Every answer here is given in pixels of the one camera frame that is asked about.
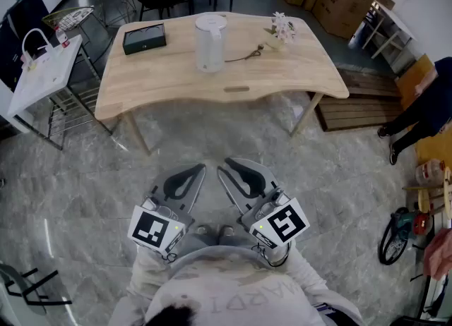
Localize pink flowers in white pot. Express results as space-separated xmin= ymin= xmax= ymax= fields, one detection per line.
xmin=263 ymin=11 xmax=297 ymax=50

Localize clear bottle with red label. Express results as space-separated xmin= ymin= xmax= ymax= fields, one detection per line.
xmin=54 ymin=26 xmax=71 ymax=49

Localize white electric kettle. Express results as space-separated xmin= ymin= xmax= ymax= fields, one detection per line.
xmin=194 ymin=13 xmax=228 ymax=73

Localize person's grey trousers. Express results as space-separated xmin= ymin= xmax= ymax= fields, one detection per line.
xmin=176 ymin=231 xmax=257 ymax=258

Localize light wooden table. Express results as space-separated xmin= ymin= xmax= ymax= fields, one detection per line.
xmin=94 ymin=11 xmax=350 ymax=156

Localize white arched faucet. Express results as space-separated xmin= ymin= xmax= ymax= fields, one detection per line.
xmin=21 ymin=28 xmax=56 ymax=64

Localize clear plastic jug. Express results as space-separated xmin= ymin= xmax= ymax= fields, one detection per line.
xmin=415 ymin=158 xmax=446 ymax=186

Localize black metal frame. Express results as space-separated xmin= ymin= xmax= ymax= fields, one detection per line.
xmin=409 ymin=274 xmax=452 ymax=326

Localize green and red power tool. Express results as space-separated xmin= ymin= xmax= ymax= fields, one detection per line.
xmin=390 ymin=210 xmax=434 ymax=241

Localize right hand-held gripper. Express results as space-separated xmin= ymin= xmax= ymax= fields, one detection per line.
xmin=217 ymin=157 xmax=311 ymax=250

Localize black coiled cable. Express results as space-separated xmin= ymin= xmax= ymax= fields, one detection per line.
xmin=378 ymin=207 xmax=412 ymax=266

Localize wire chair with patterned cushion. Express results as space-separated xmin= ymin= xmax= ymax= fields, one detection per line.
xmin=41 ymin=6 xmax=107 ymax=42

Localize person's white sweatshirt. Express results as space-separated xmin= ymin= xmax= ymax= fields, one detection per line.
xmin=109 ymin=246 xmax=364 ymax=326

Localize dark wooden pallet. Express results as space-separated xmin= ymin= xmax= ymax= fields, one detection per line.
xmin=312 ymin=66 xmax=405 ymax=133

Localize black metal stand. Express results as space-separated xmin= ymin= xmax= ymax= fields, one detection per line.
xmin=0 ymin=264 xmax=73 ymax=317

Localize person's right forearm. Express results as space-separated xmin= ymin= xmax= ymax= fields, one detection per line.
xmin=271 ymin=239 xmax=331 ymax=296

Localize white side table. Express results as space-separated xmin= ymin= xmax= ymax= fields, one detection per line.
xmin=6 ymin=34 xmax=85 ymax=134

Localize yellow floor mat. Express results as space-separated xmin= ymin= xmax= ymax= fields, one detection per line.
xmin=395 ymin=54 xmax=452 ymax=170

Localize black power cord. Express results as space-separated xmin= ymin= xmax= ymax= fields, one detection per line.
xmin=224 ymin=44 xmax=265 ymax=63

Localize dark green box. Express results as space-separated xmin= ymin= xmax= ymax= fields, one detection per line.
xmin=122 ymin=23 xmax=167 ymax=56

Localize white desk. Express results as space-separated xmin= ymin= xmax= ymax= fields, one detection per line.
xmin=362 ymin=0 xmax=417 ymax=61

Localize black board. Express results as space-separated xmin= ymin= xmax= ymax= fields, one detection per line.
xmin=0 ymin=0 xmax=54 ymax=92

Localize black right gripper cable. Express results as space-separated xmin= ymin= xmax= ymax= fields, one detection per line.
xmin=251 ymin=238 xmax=295 ymax=268

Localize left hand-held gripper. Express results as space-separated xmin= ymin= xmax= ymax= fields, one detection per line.
xmin=127 ymin=163 xmax=207 ymax=257

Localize person's left forearm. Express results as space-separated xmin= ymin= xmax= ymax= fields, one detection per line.
xmin=127 ymin=241 xmax=177 ymax=299

